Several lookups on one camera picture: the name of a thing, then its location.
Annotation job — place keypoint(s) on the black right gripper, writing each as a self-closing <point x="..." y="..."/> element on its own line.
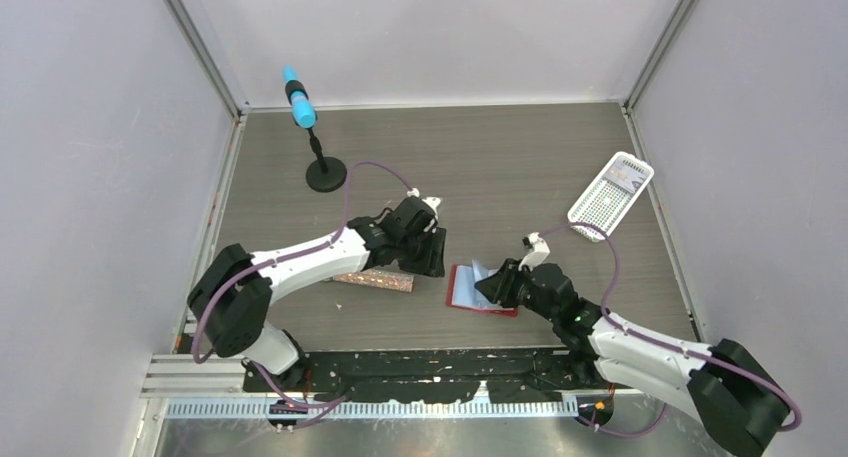
<point x="499" y="287"/>

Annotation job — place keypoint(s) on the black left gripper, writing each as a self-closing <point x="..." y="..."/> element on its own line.
<point x="432" y="263"/>

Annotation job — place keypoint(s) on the red leather card holder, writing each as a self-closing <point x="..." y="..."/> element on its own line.
<point x="462" y="293"/>

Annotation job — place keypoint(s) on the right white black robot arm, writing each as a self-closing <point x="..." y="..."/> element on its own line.
<point x="722" y="387"/>

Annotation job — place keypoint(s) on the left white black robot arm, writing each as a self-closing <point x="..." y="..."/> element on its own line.
<point x="232" y="297"/>

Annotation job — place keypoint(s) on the silver VIP card in basket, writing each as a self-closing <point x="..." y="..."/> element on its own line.
<point x="626" y="175"/>

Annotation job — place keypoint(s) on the glittery sequin tube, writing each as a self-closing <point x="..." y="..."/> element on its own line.
<point x="380" y="279"/>

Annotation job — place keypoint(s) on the white perforated plastic basket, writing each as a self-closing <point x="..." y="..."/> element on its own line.
<point x="603" y="205"/>

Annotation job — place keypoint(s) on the blue microphone on black stand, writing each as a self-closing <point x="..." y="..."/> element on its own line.
<point x="324" y="174"/>

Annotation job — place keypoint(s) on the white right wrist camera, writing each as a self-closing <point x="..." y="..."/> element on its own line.
<point x="537" y="251"/>

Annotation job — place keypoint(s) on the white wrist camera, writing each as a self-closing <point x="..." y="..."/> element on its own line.
<point x="431" y="204"/>
<point x="537" y="251"/>

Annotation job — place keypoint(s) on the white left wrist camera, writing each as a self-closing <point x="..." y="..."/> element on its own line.
<point x="431" y="204"/>

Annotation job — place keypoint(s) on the white slotted cable duct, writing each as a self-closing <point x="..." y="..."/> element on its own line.
<point x="269" y="408"/>

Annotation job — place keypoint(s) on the aluminium frame rail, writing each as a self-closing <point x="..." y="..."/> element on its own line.
<point x="179" y="376"/>

